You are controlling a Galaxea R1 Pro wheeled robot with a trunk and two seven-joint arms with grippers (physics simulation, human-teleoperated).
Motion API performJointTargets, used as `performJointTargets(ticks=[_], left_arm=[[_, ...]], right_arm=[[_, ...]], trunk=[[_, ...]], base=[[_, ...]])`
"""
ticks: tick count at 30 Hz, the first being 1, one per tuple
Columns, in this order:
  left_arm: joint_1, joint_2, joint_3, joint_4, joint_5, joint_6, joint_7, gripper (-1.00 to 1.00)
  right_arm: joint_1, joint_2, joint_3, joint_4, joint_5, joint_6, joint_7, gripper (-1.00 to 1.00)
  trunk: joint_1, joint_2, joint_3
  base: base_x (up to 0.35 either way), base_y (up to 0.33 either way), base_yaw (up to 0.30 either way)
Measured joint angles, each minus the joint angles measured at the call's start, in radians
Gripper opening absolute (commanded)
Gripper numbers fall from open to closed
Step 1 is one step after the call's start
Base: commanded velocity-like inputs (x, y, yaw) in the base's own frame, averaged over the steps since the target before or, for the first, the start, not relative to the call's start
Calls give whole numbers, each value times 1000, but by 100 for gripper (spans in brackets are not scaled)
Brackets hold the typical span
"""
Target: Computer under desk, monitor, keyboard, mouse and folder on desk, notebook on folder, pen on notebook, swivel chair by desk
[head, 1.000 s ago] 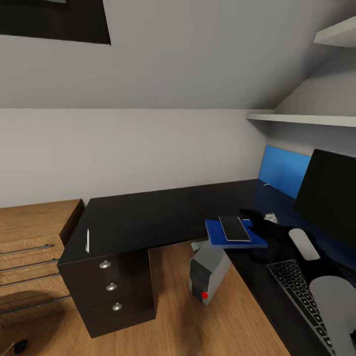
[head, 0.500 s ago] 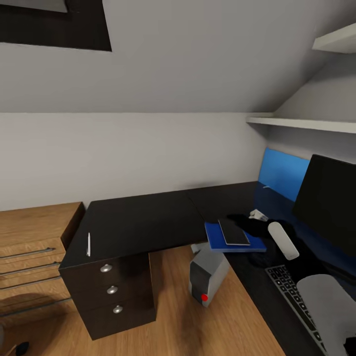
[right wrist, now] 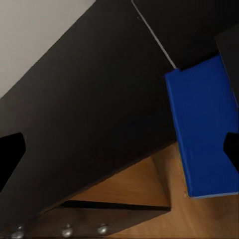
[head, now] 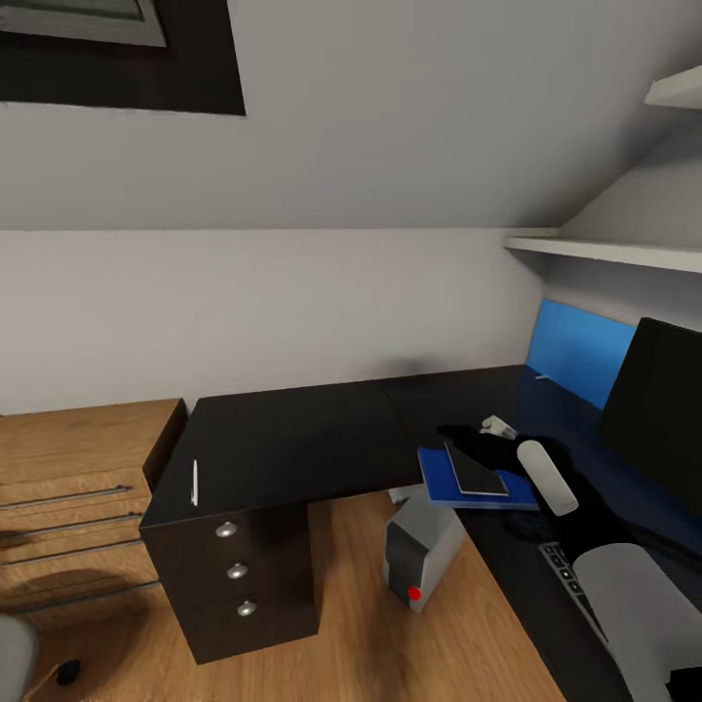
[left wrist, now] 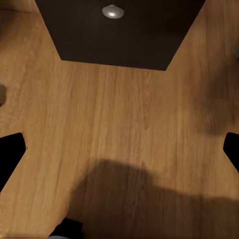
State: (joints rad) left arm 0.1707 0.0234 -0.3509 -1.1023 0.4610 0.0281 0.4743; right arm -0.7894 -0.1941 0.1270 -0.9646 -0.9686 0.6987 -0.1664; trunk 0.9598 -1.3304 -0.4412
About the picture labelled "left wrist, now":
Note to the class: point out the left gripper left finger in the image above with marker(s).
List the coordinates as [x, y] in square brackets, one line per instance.
[12, 148]

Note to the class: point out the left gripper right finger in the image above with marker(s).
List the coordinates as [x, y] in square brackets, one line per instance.
[231, 148]

